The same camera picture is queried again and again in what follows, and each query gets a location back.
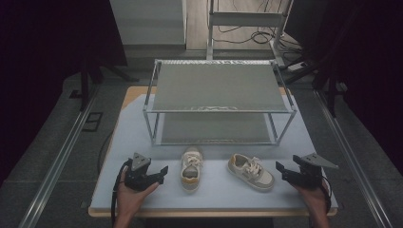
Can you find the dark curtain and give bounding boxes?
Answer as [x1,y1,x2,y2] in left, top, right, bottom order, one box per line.
[0,0,128,188]
[283,0,403,179]

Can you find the person's left hand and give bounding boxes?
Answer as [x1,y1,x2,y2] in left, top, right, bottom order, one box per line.
[115,166,162,220]

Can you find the dark metal stand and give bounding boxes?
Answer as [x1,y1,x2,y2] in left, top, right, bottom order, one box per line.
[69,47,141,112]

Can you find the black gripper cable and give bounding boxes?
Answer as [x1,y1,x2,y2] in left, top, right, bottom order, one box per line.
[318,174,334,214]
[110,159,133,226]

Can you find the white metal stand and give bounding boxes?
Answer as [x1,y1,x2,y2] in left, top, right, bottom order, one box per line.
[205,0,295,69]

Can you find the black floor socket frame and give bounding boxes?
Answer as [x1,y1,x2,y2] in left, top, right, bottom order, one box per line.
[81,111,105,133]

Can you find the white power strip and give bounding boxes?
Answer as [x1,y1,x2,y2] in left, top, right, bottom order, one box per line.
[286,61,309,72]

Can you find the pale blue table mat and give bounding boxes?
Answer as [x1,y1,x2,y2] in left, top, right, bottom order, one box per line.
[89,93,338,213]

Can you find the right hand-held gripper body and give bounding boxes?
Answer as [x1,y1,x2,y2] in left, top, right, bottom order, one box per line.
[285,152,339,191]

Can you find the metal floor rail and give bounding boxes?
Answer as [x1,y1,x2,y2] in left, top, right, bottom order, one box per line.
[312,88,395,228]
[17,85,102,228]

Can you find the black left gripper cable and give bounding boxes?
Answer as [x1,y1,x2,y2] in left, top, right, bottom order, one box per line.
[110,159,133,226]

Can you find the black floor cables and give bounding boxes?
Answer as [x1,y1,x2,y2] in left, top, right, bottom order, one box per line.
[212,0,303,55]

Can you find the white sneaker with yellow heel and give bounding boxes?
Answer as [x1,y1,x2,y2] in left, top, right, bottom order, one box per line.
[180,146,204,194]
[226,153,277,193]

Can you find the grey two-tier shoe rack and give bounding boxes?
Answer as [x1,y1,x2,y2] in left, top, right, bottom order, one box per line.
[142,58,298,147]

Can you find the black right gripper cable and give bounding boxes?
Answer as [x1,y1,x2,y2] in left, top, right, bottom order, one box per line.
[318,174,334,214]

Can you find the person's right hand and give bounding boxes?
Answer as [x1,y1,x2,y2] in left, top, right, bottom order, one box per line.
[292,176,331,217]

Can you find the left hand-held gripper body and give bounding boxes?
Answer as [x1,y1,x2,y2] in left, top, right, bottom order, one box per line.
[124,152,160,192]

